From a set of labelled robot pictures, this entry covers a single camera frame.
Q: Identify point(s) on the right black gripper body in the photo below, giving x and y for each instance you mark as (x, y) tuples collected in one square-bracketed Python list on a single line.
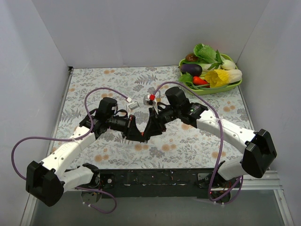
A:
[(155, 120)]

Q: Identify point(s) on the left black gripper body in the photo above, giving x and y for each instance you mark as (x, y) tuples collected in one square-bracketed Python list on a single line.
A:
[(130, 127)]

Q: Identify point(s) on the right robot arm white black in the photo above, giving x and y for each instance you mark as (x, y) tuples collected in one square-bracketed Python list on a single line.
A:
[(257, 147)]

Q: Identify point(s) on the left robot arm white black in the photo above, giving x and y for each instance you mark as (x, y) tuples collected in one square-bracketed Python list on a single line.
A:
[(50, 178)]

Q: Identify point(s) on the brass padlock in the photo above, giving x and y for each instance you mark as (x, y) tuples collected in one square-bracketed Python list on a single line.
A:
[(158, 96)]

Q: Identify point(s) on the floral patterned mat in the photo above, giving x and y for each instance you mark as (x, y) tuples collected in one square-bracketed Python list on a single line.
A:
[(181, 146)]

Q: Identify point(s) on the red toy pepper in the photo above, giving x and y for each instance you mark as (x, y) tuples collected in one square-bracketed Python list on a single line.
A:
[(197, 81)]

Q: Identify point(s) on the purple toy eggplant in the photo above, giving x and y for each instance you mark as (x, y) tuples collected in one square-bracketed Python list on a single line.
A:
[(192, 69)]

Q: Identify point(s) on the brown toy mushroom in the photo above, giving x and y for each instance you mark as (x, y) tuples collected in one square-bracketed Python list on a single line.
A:
[(191, 58)]

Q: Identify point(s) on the yellow toy cabbage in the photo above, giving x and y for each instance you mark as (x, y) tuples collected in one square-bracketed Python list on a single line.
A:
[(219, 77)]

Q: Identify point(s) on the green toy lettuce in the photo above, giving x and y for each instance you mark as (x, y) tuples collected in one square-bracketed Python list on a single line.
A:
[(207, 54)]

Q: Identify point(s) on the white toy radish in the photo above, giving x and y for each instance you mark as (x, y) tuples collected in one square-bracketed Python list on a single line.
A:
[(228, 65)]

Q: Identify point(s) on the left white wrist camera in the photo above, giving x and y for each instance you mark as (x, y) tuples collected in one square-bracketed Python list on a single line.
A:
[(132, 106)]

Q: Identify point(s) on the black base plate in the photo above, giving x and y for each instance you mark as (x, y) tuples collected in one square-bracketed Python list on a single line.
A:
[(125, 183)]

